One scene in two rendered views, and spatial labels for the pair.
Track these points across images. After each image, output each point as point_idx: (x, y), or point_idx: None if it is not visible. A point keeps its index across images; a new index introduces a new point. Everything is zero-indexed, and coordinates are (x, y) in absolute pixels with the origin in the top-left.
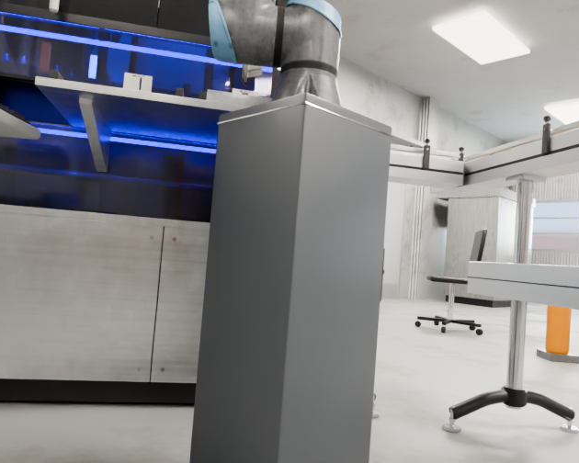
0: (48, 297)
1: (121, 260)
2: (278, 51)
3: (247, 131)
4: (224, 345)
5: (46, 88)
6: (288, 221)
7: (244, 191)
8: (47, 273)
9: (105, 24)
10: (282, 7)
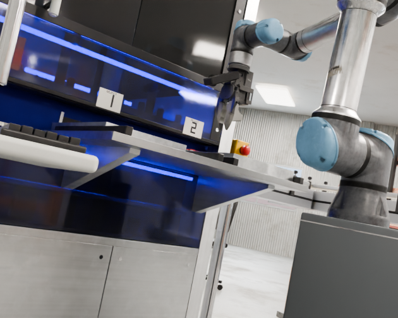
0: None
1: (71, 281)
2: (358, 172)
3: (342, 241)
4: None
5: (114, 141)
6: None
7: (336, 291)
8: None
9: (88, 33)
10: (365, 137)
